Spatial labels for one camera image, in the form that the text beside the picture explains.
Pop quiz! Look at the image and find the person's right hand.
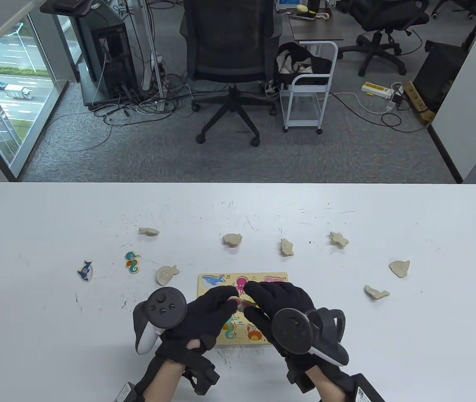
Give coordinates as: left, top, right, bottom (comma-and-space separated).
242, 281, 340, 393

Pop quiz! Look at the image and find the person's left hand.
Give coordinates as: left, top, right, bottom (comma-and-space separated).
154, 286, 241, 397

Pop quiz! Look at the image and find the pink squid puzzle piece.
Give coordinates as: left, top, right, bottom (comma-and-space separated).
229, 296, 259, 311

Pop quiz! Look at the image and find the wooden puzzle frame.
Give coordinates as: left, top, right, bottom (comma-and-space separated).
197, 272, 289, 346

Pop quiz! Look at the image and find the wooden whale puzzle piece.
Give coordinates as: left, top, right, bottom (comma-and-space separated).
156, 265, 180, 287

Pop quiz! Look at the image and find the teal seahorse puzzle piece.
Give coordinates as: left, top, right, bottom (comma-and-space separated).
124, 251, 142, 274

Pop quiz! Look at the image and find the light blue dolphin puzzle piece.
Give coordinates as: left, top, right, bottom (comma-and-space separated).
364, 285, 391, 301

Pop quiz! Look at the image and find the blue shark puzzle piece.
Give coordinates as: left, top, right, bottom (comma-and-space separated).
76, 260, 94, 282

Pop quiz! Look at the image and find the striped fish puzzle piece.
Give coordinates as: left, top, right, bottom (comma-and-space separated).
389, 260, 411, 278

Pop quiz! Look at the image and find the person's right forearm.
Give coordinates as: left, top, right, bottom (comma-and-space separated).
311, 368, 358, 402

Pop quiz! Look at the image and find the black left hand controller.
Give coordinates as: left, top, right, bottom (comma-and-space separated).
132, 286, 188, 356

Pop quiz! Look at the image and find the black hand controller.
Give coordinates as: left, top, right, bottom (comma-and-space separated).
270, 307, 350, 368
132, 286, 188, 356

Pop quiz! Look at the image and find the black right hand controller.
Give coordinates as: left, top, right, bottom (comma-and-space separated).
270, 307, 350, 368

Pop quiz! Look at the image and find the white rolling cart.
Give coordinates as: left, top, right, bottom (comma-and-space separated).
279, 41, 339, 135

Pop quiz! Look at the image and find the white yellow power strip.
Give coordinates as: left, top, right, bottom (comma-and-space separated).
361, 82, 392, 99

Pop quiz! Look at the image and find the black and beige bag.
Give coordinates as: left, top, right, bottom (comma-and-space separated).
275, 42, 333, 86

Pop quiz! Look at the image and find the white plug adapter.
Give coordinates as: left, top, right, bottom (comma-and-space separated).
390, 83, 407, 106

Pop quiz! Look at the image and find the cardboard box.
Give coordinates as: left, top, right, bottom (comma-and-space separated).
403, 80, 437, 123

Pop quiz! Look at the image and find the black mesh office chair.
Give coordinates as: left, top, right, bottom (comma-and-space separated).
179, 0, 283, 147

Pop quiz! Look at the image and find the white rig pole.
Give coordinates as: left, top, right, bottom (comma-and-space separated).
137, 0, 166, 113

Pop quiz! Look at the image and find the black computer tower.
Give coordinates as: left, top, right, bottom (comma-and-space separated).
80, 19, 140, 106

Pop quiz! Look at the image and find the brown side table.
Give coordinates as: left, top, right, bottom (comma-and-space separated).
288, 10, 344, 42

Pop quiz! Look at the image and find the black case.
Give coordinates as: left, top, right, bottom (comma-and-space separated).
413, 41, 468, 113

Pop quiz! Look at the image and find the glass window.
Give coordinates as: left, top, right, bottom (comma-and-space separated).
0, 13, 69, 178

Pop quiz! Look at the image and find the black monitor stand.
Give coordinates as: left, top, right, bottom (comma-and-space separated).
39, 0, 97, 17

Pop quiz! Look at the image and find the black left wrist camera module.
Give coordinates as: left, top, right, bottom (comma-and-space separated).
114, 381, 136, 402

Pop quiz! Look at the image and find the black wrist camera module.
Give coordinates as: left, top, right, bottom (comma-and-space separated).
349, 373, 387, 402
114, 381, 136, 402

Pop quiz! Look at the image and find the black right wrist camera module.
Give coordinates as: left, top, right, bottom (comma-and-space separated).
349, 373, 387, 402

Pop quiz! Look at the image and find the black floor cable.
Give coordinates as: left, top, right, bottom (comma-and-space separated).
332, 94, 430, 134

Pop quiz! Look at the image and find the white floor cable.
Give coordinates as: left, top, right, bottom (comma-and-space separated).
329, 91, 391, 114

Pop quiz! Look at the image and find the tangle of floor cables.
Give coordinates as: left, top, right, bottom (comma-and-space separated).
44, 0, 205, 152

